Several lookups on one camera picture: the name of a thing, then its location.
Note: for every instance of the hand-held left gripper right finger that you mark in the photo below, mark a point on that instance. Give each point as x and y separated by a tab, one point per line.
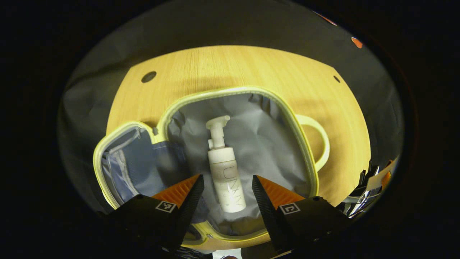
267	212

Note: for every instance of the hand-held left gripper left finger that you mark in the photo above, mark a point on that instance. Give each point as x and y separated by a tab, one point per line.
190	208

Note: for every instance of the white pump bottle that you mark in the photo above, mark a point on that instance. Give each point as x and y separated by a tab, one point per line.
224	172

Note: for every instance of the pale yellow suitcase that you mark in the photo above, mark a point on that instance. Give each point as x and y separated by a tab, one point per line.
258	144

